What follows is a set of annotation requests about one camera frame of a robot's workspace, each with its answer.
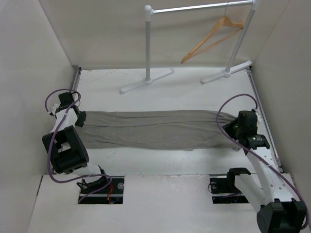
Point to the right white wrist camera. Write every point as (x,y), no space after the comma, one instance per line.
(259,116)

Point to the wooden clothes hanger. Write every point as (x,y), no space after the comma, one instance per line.
(212,32)

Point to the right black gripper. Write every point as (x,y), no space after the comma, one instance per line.
(228,127)

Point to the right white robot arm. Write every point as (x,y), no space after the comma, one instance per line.
(277,209)

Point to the right metal table rail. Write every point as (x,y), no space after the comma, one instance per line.
(264,120)

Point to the metal table rail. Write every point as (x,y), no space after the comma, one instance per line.
(64,147)
(264,120)

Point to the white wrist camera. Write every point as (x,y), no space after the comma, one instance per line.
(52,111)
(259,116)

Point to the left metal table rail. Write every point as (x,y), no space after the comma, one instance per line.
(64,147)

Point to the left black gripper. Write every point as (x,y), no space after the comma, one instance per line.
(80,123)

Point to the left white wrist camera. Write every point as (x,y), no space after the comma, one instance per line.
(52,111)

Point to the grey trousers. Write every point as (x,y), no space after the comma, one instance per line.
(156,130)

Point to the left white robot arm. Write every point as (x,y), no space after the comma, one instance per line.
(92,177)

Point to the white clothes rack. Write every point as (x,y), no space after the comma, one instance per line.
(225,73)

